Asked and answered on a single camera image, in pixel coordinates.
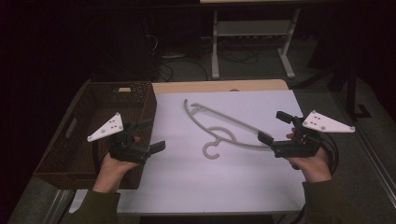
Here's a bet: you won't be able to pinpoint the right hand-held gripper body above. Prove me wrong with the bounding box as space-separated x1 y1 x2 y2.
272 109 356 159

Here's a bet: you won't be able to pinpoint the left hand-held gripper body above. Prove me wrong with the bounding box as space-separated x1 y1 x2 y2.
87 112 151 165

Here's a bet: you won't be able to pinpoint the grey plastic clothes hanger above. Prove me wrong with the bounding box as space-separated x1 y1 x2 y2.
183 98 275 161

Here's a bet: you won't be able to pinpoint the brown woven basket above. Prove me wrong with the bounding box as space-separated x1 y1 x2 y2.
33 81 158 190

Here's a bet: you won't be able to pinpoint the person's right hand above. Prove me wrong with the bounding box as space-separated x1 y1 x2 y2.
285 127 332 184

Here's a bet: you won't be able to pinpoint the person's left hand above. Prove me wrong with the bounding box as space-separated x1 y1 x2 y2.
92 152 140 194

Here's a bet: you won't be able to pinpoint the white table mat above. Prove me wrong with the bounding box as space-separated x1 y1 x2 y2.
68 90 308 215

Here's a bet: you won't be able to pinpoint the black metal stand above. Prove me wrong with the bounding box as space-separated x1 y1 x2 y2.
292 62 373 121

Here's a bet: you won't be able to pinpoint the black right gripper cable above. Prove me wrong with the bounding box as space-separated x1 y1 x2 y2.
320 133 340 175

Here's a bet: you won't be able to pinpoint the black floor cables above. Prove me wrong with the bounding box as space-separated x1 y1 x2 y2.
157 46 260 82

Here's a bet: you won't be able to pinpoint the metal table rail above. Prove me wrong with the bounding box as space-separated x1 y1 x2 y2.
354 130 396 208
43 188 77 224

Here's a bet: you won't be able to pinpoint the white metal desk frame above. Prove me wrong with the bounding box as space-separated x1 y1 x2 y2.
210 8 302 80

